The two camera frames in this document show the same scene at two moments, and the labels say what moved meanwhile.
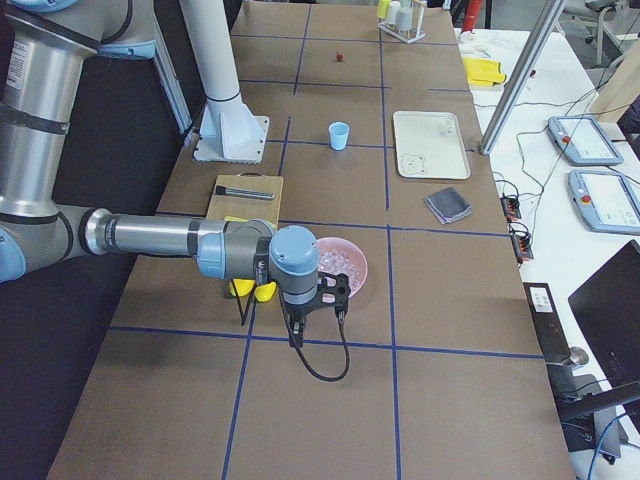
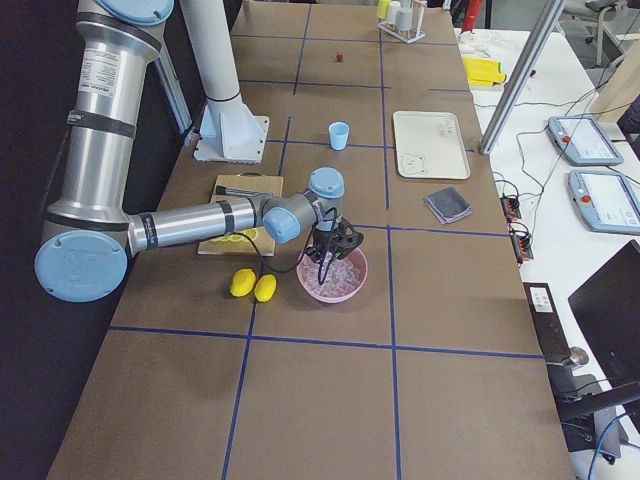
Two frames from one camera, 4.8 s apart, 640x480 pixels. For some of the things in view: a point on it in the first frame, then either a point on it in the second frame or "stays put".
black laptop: [606, 312] stays put
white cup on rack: [404, 19] stays put
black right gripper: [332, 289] -> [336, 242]
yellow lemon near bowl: [264, 292] stays put
